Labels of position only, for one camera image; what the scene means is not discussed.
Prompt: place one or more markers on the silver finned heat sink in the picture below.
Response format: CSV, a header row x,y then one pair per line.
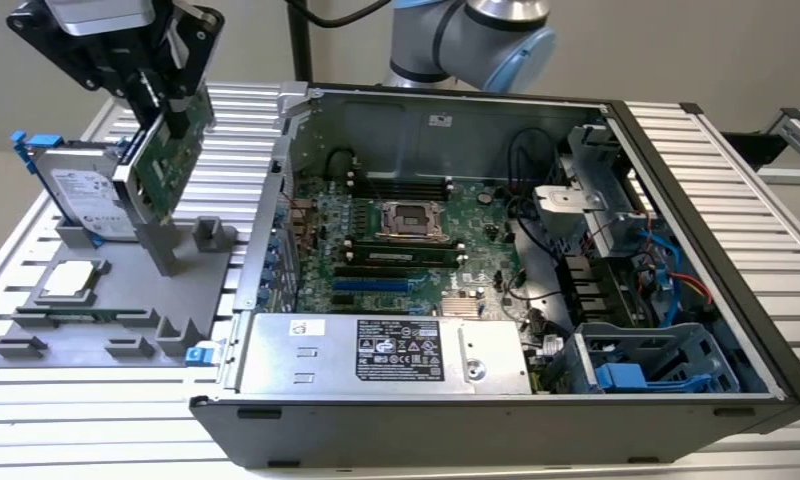
x,y
461,308

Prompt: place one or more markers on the CPU socket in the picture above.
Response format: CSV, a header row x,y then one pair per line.
x,y
415,220

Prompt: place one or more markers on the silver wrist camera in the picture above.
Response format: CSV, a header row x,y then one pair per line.
x,y
100,15

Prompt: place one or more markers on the RAM stick with white label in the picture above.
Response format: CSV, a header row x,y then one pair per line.
x,y
389,256

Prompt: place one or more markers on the graphics card with black cooler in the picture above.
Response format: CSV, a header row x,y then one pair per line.
x,y
166,165

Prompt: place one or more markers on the metal drive cage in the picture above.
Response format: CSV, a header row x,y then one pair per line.
x,y
593,150

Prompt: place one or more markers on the grey power supply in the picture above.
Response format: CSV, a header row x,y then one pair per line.
x,y
333,370

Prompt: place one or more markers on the silver metal bracket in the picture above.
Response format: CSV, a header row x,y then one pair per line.
x,y
567,197

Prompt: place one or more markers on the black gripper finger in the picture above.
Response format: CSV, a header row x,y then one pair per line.
x,y
177,120
146,100

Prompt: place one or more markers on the grey plastic disk bay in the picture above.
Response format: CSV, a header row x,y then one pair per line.
x,y
640,332

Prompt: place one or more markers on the hard disk in blue carrier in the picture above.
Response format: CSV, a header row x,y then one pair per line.
x,y
80,190

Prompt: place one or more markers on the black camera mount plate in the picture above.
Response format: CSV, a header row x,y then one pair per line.
x,y
40,45

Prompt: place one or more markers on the green motherboard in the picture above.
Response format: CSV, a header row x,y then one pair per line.
x,y
480,235

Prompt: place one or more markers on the grey parts rack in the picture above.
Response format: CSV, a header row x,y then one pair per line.
x,y
173,300

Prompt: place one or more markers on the round coin battery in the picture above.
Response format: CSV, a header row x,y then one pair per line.
x,y
485,196

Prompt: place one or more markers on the black RAM slot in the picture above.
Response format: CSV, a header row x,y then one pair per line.
x,y
407,243
407,185
407,263
407,179
407,248
407,190
407,196

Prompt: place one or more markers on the blue card retention latch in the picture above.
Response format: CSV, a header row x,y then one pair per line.
x,y
196,356

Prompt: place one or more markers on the black table corner cap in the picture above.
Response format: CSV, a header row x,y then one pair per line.
x,y
691,108

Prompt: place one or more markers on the white case sticker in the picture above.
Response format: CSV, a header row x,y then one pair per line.
x,y
441,120

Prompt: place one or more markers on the silver CPU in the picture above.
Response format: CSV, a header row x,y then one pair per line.
x,y
73,277

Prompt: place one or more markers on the blue disk carrier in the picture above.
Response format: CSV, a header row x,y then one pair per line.
x,y
620,375

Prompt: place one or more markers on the metal rear port stack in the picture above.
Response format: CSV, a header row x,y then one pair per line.
x,y
302,210

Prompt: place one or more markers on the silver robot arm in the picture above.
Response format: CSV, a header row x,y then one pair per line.
x,y
480,40

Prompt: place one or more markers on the blue expansion slot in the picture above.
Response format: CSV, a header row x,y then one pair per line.
x,y
369,287

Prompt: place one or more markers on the black side bracket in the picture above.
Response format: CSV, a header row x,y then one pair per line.
x,y
749,147

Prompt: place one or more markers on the black fan shroud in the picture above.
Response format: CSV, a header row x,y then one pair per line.
x,y
593,285

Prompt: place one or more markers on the open grey PC case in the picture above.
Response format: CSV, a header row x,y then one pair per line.
x,y
440,435

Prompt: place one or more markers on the black vertical pole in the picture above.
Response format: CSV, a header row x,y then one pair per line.
x,y
300,50

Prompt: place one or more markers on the aluminium side rack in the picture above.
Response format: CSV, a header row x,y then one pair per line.
x,y
796,127

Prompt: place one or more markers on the black expansion slot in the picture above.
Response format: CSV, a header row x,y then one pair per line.
x,y
387,273

